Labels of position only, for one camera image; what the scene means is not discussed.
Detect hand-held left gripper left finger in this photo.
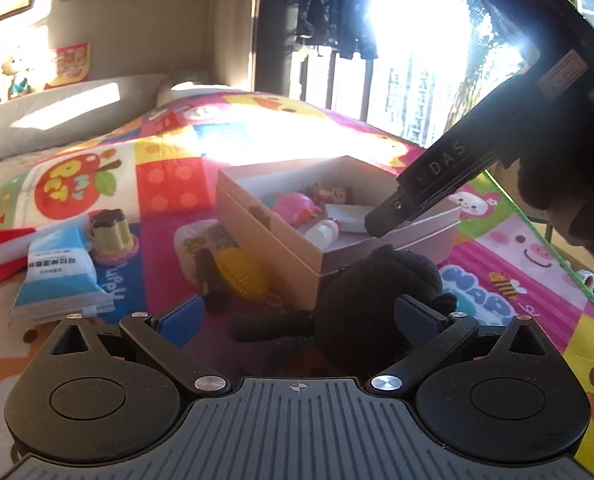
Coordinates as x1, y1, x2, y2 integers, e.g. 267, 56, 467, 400
49, 295, 232, 395

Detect colourful cartoon play mat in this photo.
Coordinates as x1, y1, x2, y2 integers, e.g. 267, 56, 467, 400
0, 91, 594, 480

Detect grey cushion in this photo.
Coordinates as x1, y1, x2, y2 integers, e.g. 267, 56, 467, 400
0, 74, 170, 171

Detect black window railing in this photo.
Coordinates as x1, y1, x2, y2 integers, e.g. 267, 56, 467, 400
292, 42, 378, 123

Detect person's right hand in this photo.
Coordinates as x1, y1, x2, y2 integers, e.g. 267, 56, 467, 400
514, 95, 594, 266

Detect dark hanging clothes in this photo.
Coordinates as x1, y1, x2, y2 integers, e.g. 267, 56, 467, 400
297, 0, 380, 61

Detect white plush bear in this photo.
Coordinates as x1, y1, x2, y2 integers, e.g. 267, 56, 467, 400
2, 45, 34, 101

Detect small white bottle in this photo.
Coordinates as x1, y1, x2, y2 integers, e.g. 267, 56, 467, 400
304, 217, 341, 251

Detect pale pink cardboard box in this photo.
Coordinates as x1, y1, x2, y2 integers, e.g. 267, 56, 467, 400
216, 155, 462, 310

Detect red cartoon card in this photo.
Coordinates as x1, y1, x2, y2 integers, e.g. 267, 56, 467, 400
44, 42, 92, 90

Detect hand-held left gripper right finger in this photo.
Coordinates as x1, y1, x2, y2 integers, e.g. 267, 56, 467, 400
369, 295, 550, 395

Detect blue white plastic packet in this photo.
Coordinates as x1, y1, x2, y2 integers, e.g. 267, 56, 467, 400
9, 225, 116, 331

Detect black plush toy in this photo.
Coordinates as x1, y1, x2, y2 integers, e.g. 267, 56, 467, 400
227, 245, 459, 378

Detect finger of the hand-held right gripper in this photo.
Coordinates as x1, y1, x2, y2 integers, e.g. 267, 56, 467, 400
364, 187, 430, 238

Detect yellow ribbed ball toy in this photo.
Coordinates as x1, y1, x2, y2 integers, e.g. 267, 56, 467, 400
217, 249, 270, 297

